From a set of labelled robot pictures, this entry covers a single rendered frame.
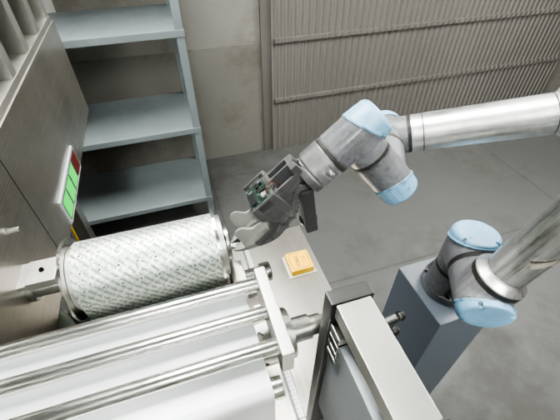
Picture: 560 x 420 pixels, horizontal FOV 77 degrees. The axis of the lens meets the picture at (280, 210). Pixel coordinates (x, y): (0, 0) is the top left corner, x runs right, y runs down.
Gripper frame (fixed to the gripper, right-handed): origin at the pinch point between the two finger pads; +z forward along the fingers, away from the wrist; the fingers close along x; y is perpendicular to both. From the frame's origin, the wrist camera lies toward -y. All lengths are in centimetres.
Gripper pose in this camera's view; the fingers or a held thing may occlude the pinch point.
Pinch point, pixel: (240, 243)
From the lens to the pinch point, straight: 70.9
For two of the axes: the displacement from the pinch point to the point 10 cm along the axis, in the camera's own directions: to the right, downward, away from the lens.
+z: -7.3, 6.3, 2.7
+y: -6.1, -4.2, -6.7
